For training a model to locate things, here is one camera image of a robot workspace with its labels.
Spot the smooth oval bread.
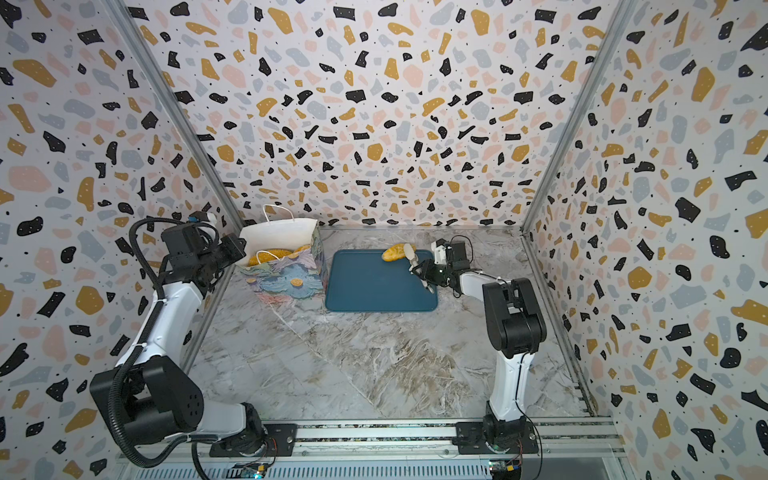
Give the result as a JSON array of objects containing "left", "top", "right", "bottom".
[{"left": 381, "top": 243, "right": 406, "bottom": 262}]

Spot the large sesame oval loaf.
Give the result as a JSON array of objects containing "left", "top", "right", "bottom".
[{"left": 248, "top": 249, "right": 294, "bottom": 267}]

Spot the floral paper bag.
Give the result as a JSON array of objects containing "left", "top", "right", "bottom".
[{"left": 236, "top": 204, "right": 328, "bottom": 304}]

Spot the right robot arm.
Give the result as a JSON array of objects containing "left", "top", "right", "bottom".
[{"left": 403, "top": 236, "right": 547, "bottom": 453}]

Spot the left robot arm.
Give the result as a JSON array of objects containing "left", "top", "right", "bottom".
[{"left": 89, "top": 211, "right": 268, "bottom": 468}]

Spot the teal plastic tray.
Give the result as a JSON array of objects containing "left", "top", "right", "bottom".
[{"left": 325, "top": 249, "right": 438, "bottom": 313}]

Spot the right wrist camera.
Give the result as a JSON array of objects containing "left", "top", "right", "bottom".
[{"left": 431, "top": 239, "right": 450, "bottom": 265}]

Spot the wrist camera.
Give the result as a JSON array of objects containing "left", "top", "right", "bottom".
[
  {"left": 431, "top": 239, "right": 450, "bottom": 265},
  {"left": 188, "top": 211, "right": 217, "bottom": 225}
]

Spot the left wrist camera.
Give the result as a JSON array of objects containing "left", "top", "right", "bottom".
[{"left": 188, "top": 211, "right": 217, "bottom": 225}]

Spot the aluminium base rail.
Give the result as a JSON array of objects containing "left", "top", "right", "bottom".
[{"left": 115, "top": 417, "right": 634, "bottom": 479}]

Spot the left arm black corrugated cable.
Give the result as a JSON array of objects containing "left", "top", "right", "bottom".
[{"left": 106, "top": 215, "right": 199, "bottom": 469}]

